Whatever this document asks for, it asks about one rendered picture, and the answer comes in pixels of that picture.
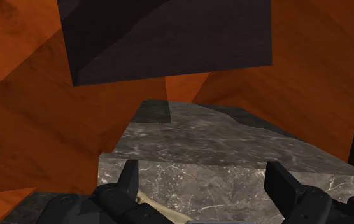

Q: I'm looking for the beige curved object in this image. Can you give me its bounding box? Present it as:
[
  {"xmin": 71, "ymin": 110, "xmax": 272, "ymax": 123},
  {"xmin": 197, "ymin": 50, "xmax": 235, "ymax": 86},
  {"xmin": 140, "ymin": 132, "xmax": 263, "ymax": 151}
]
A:
[{"xmin": 136, "ymin": 190, "xmax": 196, "ymax": 224}]

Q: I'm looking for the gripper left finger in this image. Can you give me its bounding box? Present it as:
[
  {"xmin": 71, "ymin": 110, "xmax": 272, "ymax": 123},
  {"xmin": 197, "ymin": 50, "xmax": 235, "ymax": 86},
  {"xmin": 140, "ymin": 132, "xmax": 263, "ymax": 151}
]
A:
[{"xmin": 35, "ymin": 159, "xmax": 174, "ymax": 224}]

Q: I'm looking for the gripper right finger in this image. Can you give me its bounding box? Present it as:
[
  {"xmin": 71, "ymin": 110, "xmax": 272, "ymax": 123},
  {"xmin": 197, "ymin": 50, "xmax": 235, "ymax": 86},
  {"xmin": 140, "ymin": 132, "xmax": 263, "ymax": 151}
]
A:
[{"xmin": 264, "ymin": 160, "xmax": 354, "ymax": 224}]

